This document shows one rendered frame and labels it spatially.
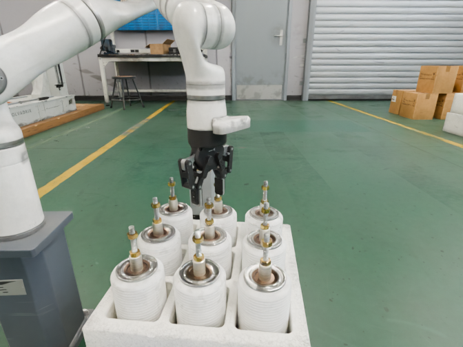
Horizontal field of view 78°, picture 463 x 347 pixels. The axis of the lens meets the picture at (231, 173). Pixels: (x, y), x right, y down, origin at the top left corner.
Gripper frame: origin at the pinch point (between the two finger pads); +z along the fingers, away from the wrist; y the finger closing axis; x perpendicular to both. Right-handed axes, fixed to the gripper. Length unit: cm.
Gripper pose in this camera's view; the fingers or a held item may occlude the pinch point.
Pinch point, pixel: (209, 193)
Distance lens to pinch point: 60.0
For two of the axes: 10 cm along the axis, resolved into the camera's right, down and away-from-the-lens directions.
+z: 0.0, 9.4, 3.5
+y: -6.1, 2.8, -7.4
